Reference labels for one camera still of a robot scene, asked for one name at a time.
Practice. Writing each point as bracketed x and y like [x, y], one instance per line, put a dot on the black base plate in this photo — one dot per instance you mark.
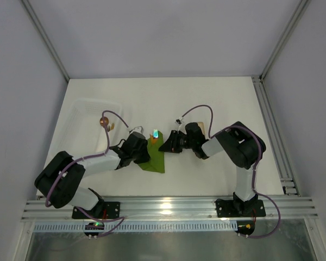
[108, 209]
[228, 209]

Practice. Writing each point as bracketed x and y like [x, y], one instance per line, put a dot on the white slotted cable duct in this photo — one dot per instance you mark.
[138, 226]

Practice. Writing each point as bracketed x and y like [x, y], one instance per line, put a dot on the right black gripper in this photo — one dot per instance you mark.
[174, 142]

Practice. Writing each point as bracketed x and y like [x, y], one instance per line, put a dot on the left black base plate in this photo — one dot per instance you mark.
[108, 209]

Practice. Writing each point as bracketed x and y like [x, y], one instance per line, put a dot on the orange plastic knife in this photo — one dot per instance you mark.
[153, 140]

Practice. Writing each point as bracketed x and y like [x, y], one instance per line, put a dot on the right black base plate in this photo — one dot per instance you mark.
[228, 209]

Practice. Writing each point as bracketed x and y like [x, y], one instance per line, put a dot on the green paper napkin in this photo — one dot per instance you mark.
[157, 162]

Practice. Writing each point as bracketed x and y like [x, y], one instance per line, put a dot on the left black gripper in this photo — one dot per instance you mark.
[142, 156]

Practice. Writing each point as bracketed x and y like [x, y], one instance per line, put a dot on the right aluminium frame rail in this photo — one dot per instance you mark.
[286, 173]

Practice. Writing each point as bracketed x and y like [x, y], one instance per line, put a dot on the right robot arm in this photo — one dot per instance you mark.
[244, 148]

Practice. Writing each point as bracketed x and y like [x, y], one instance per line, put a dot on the beige utensil tray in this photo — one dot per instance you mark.
[201, 126]

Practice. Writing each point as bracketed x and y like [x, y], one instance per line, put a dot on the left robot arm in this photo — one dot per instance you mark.
[60, 180]

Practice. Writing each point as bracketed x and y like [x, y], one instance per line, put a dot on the iridescent metal fork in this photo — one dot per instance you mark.
[155, 134]

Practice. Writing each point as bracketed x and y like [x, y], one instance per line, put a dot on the white plastic basket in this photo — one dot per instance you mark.
[80, 133]

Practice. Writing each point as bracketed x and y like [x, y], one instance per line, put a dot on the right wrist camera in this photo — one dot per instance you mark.
[179, 121]

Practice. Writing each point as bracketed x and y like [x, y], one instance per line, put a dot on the copper round ball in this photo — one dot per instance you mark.
[103, 121]

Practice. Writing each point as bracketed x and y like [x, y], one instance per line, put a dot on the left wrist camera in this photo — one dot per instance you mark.
[138, 129]

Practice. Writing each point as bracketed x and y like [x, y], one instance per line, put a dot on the aluminium front rail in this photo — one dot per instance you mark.
[169, 208]

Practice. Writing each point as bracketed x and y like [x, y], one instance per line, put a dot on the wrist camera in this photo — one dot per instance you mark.
[138, 129]
[179, 121]

